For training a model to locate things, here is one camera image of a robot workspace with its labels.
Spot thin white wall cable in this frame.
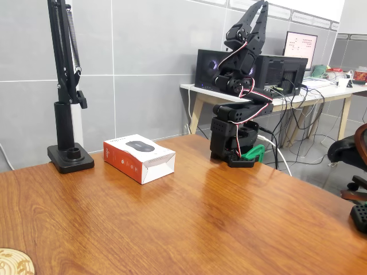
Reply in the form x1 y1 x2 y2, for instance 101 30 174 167
0 142 14 171

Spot black spring boom stand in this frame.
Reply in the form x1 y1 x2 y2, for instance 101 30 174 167
46 0 95 175

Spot white table wooden legs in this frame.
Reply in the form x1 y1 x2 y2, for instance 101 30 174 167
179 77 367 150

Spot green table clamp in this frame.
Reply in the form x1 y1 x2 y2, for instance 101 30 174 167
240 144 265 164

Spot round wooden coaster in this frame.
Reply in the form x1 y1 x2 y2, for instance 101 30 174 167
0 247 35 275

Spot orange white mouse box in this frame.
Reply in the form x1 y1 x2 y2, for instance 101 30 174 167
103 133 176 185

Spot black perforated arm base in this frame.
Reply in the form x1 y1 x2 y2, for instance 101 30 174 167
349 201 367 232

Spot black computer case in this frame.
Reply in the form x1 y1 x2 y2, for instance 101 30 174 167
194 49 309 100

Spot black power cable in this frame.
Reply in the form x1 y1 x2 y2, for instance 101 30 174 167
257 125 280 171

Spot computer monitor white screen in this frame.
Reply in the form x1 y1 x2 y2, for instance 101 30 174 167
282 31 318 72

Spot red tin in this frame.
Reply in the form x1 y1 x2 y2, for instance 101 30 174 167
352 66 367 85

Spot white paper stack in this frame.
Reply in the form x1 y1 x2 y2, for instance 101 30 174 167
302 78 331 89

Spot black office chair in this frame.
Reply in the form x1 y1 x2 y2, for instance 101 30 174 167
326 123 367 204

